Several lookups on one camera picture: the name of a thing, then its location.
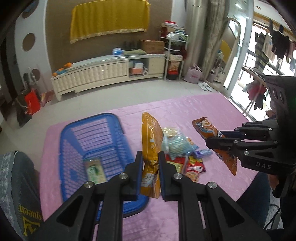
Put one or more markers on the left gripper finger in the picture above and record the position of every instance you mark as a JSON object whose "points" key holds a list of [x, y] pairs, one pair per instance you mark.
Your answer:
{"points": [[257, 130], [245, 151]]}

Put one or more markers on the purple yellow snack packet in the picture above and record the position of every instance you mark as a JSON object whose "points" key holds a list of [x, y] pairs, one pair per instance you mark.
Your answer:
{"points": [[202, 153]]}

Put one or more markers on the pink tote bag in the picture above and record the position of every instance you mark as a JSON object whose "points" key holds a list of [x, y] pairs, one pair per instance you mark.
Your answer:
{"points": [[193, 74]]}

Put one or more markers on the oranges on plate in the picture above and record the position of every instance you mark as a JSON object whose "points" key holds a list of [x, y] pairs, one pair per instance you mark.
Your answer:
{"points": [[62, 70]]}

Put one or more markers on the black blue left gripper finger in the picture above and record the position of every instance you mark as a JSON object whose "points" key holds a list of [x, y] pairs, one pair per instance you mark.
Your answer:
{"points": [[95, 210], [205, 212]]}

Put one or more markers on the blue tissue pack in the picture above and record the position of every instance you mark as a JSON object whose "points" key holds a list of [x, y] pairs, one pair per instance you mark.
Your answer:
{"points": [[117, 52]]}

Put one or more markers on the red bag on floor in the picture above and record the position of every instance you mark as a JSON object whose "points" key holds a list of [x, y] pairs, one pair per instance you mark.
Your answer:
{"points": [[32, 101]]}

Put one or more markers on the blue plastic basket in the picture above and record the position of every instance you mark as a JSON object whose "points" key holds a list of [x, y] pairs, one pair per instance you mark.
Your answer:
{"points": [[97, 137]]}

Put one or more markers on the wooden drying rack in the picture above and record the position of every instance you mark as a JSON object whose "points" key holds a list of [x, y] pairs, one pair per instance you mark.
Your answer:
{"points": [[257, 90]]}

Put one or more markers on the white metal shelf rack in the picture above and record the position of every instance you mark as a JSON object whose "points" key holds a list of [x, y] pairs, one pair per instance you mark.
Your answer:
{"points": [[175, 49]]}

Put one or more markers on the white TV cabinet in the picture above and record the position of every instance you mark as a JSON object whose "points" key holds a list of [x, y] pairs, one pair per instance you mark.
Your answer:
{"points": [[107, 70]]}

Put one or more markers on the green cracker packet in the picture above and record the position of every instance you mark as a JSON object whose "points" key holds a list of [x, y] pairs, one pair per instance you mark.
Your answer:
{"points": [[94, 171]]}

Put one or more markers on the red silver snack pouch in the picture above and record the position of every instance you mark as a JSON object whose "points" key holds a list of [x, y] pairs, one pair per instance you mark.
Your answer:
{"points": [[188, 166]]}

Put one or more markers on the arched standing mirror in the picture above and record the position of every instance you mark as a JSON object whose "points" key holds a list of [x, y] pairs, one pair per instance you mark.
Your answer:
{"points": [[224, 53]]}

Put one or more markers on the black bag on floor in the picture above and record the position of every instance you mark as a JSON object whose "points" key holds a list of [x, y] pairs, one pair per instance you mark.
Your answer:
{"points": [[22, 110]]}

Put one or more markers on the silver standing air conditioner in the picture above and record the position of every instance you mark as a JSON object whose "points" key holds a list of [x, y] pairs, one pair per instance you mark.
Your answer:
{"points": [[195, 25]]}

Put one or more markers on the brown coffee snack packet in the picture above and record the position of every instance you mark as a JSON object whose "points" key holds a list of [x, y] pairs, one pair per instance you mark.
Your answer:
{"points": [[206, 130]]}

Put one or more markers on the grey queen chair cover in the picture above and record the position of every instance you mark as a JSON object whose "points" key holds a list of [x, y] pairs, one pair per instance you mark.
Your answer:
{"points": [[21, 213]]}

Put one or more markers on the yellow cloth cover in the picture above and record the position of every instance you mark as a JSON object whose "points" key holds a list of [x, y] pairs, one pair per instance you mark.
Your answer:
{"points": [[99, 18]]}

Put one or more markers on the green folded cloth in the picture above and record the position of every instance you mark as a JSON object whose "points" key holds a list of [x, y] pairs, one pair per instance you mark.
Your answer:
{"points": [[134, 52]]}

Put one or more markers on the patterned curtain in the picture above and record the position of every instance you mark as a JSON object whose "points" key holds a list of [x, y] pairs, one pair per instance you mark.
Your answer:
{"points": [[215, 25]]}

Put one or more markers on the cardboard box on cabinet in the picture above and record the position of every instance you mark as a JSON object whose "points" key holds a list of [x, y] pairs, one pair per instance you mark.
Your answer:
{"points": [[152, 46]]}

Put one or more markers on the orange snack packet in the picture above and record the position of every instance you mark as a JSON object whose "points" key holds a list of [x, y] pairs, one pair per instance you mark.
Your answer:
{"points": [[152, 138]]}

